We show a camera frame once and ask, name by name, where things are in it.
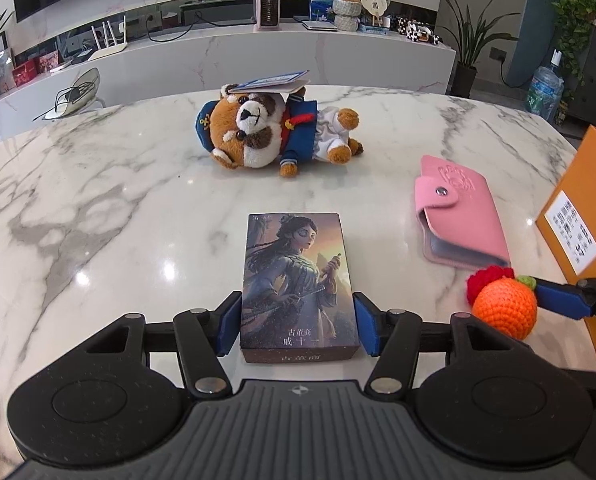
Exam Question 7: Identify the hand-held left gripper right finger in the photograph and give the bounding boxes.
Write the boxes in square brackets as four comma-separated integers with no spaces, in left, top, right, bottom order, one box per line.
[353,291,517,395]

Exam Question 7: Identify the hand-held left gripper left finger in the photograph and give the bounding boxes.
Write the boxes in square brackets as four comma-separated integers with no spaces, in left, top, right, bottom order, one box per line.
[85,293,243,394]

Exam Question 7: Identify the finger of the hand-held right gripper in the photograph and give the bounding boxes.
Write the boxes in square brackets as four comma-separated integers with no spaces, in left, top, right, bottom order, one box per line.
[532,265,596,335]

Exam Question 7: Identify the orange crochet fruit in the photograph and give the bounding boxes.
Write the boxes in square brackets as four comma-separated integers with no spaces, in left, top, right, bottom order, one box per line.
[465,265,539,344]

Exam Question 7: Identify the dark illustrated card box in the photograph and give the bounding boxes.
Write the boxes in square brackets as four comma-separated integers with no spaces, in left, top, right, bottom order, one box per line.
[239,212,361,365]

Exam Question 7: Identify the pink card holder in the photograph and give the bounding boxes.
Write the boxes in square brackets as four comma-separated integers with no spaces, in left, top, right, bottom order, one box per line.
[414,154,512,271]

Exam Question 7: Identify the plush dog in sailor suit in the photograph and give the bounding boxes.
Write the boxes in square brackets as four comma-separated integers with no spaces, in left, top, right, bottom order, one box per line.
[195,84,365,179]

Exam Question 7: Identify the blue water jug with pump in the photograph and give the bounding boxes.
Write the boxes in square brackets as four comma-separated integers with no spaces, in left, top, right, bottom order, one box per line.
[526,50,565,121]

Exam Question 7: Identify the blue booklet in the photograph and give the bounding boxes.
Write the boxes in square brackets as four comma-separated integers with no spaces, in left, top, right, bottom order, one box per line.
[227,69,311,96]

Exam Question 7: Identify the white marble television console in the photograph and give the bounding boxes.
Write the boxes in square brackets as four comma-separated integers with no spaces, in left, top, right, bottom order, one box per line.
[0,22,457,152]

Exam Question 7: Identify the potted long-leaf plant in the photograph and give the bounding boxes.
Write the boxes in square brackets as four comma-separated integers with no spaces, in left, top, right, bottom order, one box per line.
[435,0,520,99]

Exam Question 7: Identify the white curved stand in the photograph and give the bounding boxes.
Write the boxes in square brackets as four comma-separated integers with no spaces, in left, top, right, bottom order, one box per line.
[32,67,104,122]

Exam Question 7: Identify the trailing pothos plant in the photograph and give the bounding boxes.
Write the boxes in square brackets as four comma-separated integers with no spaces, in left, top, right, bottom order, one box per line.
[543,0,596,102]

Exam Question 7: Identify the black white toy cars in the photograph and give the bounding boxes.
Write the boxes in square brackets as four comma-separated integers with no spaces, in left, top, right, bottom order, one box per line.
[390,15,444,46]

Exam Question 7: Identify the white router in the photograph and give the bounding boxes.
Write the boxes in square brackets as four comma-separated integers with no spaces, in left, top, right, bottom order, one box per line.
[88,18,130,56]

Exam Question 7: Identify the pink space heater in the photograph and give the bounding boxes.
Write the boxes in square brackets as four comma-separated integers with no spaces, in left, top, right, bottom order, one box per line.
[255,0,285,32]

